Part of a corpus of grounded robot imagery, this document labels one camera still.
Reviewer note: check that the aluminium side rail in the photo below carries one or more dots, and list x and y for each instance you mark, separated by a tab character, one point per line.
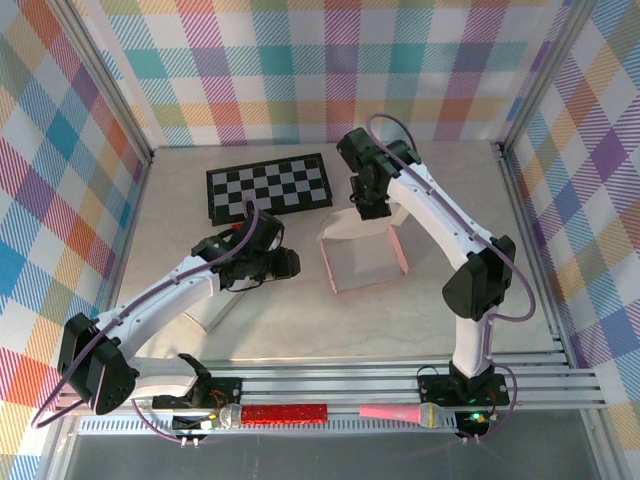
532	250

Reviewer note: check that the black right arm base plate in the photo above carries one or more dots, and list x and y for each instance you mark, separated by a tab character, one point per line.
440	390

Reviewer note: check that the white paper box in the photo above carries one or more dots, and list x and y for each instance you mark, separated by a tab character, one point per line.
220	310

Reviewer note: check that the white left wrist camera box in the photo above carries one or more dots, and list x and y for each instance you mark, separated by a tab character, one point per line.
275	242

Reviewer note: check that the pink toy microphone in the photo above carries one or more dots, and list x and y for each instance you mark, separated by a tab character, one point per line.
395	413

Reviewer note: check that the pink paper box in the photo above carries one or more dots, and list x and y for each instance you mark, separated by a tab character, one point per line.
365	260

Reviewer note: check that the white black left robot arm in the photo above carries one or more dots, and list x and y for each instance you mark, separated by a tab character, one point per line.
165	300

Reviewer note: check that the red glitter toy microphone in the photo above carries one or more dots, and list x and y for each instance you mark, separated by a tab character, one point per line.
285	414

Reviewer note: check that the small black controller board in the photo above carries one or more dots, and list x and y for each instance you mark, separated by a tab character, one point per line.
192	423
472	422

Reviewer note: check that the black grey checkerboard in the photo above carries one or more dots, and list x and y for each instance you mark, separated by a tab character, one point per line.
270	185

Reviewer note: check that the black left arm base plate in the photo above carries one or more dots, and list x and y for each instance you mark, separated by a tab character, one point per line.
225	390

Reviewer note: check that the aluminium corner post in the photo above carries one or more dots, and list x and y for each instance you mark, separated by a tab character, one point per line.
100	85
545	75

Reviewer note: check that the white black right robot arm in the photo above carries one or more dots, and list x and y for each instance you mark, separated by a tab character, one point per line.
435	215

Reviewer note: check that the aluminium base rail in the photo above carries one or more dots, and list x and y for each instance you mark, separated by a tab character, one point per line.
325	387

